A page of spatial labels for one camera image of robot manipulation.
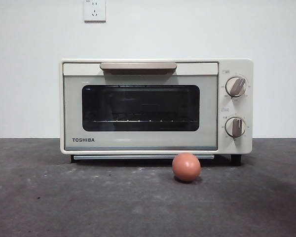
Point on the brown egg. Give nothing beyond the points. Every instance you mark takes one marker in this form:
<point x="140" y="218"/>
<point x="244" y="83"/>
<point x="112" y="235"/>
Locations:
<point x="186" y="168"/>

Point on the glass-window oven door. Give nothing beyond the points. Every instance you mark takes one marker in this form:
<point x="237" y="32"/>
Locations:
<point x="74" y="111"/>

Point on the silver crumb tray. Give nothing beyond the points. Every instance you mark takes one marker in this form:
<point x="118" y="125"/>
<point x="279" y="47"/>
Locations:
<point x="138" y="157"/>

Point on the cream timer knob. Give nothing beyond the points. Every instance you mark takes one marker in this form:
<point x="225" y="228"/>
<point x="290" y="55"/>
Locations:
<point x="235" y="127"/>

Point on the cream temperature knob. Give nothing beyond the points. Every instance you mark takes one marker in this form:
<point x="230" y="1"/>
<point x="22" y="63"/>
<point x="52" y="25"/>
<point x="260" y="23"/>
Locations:
<point x="236" y="87"/>

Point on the cream Toshiba toaster oven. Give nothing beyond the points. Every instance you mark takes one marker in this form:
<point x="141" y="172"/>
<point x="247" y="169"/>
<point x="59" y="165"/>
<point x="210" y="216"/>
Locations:
<point x="234" y="66"/>

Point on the white wall socket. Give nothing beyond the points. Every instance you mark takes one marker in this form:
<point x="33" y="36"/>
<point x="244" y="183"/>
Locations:
<point x="95" y="12"/>

